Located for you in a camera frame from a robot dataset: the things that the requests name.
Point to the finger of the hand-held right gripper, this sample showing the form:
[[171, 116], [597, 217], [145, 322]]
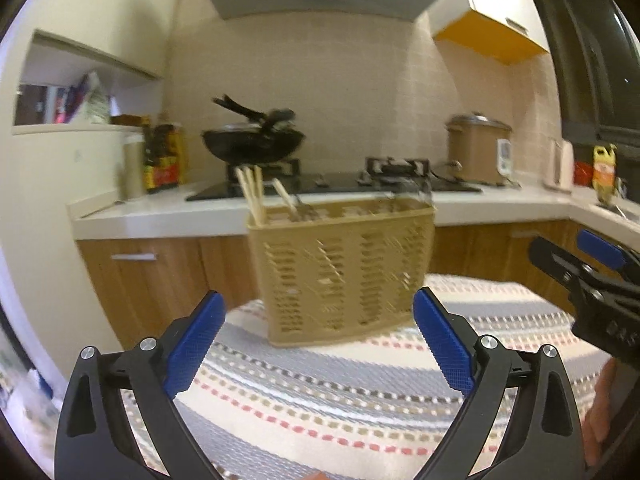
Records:
[[555, 260], [600, 247]]

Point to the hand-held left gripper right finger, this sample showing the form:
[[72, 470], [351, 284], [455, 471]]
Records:
[[445, 345]]

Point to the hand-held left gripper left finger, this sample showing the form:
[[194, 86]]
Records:
[[195, 345]]

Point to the beige plastic utensil basket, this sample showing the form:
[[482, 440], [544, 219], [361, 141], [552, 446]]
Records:
[[340, 280]]

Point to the dark metal utensil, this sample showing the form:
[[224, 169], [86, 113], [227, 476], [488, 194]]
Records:
[[306, 207]]

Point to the person's right hand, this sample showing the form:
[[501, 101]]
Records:
[[600, 410]]

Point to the wooden base cabinet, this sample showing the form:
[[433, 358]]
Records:
[[175, 280]]

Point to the yellow oil bottle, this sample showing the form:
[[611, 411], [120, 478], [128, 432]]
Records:
[[604, 172]]

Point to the red jar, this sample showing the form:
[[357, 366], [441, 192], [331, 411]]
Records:
[[583, 174]]

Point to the white plastic container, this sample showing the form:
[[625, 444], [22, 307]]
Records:
[[562, 165]]

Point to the striped woven table mat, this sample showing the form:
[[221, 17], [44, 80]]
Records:
[[325, 400]]

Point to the brown rice cooker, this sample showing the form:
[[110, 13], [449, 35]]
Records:
[[475, 155]]

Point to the black burner grate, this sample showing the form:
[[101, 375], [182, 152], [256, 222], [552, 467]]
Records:
[[285, 167], [397, 167]]

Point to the white jar with lid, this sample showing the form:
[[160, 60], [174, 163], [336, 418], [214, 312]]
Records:
[[134, 170]]

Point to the dark soy sauce bottle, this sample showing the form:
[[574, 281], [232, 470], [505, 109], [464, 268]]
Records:
[[150, 160], [170, 160]]

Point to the dark window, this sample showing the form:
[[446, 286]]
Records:
[[590, 60]]

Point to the black gas cooktop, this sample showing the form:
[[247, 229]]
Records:
[[335, 185]]

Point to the black wok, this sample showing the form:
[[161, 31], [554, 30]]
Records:
[[250, 147]]

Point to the brown cardboard box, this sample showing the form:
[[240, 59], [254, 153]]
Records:
[[127, 120]]

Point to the colourful packages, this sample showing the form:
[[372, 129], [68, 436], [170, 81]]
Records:
[[80, 102]]

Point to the white and yellow wall cabinet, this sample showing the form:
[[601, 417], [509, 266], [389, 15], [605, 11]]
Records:
[[490, 25]]

